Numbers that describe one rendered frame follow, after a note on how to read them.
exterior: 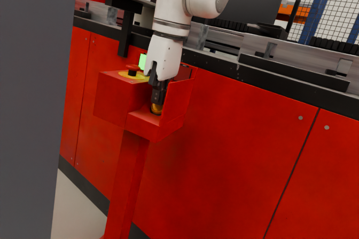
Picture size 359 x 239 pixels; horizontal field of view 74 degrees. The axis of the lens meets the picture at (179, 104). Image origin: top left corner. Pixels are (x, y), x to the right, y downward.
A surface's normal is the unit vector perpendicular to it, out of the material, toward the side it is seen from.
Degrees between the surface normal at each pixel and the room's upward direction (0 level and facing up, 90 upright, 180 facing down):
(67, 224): 0
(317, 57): 90
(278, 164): 90
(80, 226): 0
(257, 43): 90
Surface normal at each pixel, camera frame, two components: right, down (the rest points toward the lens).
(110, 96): -0.40, 0.17
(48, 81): 0.80, 0.35
